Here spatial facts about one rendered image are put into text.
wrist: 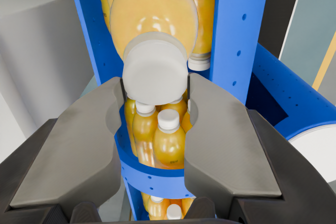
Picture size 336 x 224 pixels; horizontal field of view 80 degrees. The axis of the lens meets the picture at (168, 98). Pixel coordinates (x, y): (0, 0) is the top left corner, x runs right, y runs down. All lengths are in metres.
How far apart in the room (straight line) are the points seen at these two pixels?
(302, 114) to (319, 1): 1.16
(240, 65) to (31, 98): 0.43
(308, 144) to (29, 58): 0.75
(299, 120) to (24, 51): 0.72
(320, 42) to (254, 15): 1.62
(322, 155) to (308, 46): 1.19
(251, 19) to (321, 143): 0.53
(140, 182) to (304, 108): 0.54
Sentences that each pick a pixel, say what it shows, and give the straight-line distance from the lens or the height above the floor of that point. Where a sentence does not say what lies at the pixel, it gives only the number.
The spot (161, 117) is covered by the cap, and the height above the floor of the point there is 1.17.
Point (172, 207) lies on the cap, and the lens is 0.62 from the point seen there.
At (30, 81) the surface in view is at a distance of 0.53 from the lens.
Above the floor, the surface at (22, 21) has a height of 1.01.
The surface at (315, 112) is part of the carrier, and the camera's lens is 0.73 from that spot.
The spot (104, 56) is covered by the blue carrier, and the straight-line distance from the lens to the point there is 0.43.
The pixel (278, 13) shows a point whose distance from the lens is 1.48.
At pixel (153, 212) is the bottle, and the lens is 0.67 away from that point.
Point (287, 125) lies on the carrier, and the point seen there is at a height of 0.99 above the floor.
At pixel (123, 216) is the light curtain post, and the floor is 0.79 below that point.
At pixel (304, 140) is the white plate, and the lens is 0.70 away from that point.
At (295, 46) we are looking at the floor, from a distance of 1.80.
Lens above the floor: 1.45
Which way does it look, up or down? 57 degrees down
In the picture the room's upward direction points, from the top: 179 degrees clockwise
